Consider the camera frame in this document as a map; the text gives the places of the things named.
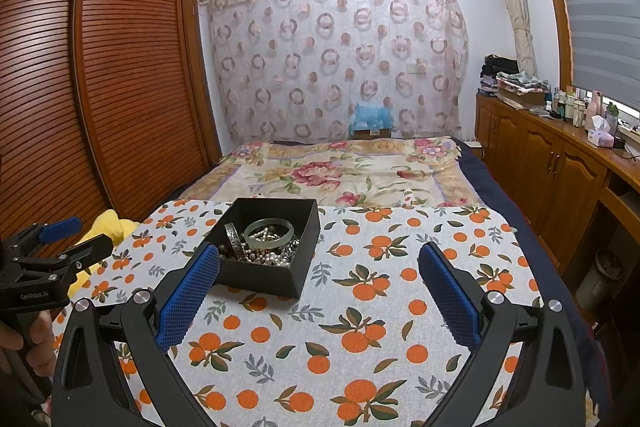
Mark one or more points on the row of cosmetic bottles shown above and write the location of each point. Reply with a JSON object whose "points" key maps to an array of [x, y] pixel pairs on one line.
{"points": [[567, 107]]}

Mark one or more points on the white power strip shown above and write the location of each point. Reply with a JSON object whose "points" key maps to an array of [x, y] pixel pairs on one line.
{"points": [[470, 142]]}

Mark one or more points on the grey trash bin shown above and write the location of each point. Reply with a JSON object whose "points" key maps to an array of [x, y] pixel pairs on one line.
{"points": [[595, 287]]}

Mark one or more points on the navy bed sheet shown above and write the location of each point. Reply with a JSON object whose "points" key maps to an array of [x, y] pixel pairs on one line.
{"points": [[500, 187]]}

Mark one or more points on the floral blanket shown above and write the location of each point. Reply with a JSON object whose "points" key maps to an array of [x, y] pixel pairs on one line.
{"points": [[325, 172]]}

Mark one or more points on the person's left hand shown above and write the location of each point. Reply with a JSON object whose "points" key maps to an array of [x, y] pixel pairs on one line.
{"points": [[45, 352]]}

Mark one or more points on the green capped bottle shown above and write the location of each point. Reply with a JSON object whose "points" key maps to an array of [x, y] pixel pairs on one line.
{"points": [[612, 117]]}

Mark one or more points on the black jewelry box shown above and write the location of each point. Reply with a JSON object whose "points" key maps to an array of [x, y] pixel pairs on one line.
{"points": [[265, 282]]}

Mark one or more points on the wooden side cabinet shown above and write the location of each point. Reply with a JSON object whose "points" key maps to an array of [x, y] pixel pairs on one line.
{"points": [[540, 157]]}

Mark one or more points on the silver bangle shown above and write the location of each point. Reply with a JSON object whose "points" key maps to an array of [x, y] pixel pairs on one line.
{"points": [[231, 234]]}

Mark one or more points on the yellow plush toy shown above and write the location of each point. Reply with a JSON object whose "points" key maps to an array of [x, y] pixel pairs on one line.
{"points": [[112, 227]]}

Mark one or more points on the pink tissue box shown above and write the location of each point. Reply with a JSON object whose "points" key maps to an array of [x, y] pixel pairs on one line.
{"points": [[600, 134]]}

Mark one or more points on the orange fruit print cloth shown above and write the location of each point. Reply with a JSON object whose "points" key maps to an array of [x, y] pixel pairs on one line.
{"points": [[350, 332]]}

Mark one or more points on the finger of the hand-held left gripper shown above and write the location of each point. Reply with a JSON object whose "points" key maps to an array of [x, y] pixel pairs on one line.
{"points": [[60, 227], [90, 249]]}

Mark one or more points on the pink bottle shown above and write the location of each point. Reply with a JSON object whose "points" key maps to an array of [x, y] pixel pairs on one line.
{"points": [[594, 112]]}

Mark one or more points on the circle pattern sheer curtain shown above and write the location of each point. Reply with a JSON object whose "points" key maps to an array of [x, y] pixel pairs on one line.
{"points": [[325, 57]]}

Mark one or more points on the grey window blind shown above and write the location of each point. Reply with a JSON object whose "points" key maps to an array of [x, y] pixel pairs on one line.
{"points": [[600, 32]]}

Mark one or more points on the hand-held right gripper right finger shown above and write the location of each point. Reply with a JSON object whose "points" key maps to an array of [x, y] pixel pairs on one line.
{"points": [[450, 297]]}

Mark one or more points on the blue plastic bag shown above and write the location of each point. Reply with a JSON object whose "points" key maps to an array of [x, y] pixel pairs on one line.
{"points": [[370, 117]]}

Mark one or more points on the pile of patterned folded cloths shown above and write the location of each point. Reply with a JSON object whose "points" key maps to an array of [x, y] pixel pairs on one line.
{"points": [[522, 84]]}

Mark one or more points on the small cardboard box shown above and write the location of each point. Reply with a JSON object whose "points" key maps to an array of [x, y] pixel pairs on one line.
{"points": [[372, 133]]}

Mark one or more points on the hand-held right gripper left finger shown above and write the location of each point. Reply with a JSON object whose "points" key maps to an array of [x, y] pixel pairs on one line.
{"points": [[190, 297]]}

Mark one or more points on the green jade bangle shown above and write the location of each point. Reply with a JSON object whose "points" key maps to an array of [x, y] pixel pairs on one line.
{"points": [[248, 236]]}

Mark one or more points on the wooden slatted wardrobe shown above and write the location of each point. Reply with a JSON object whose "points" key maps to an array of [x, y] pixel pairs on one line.
{"points": [[100, 82]]}

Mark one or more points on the stack of dark folded clothes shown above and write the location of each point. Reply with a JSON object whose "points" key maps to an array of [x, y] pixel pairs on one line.
{"points": [[497, 67]]}

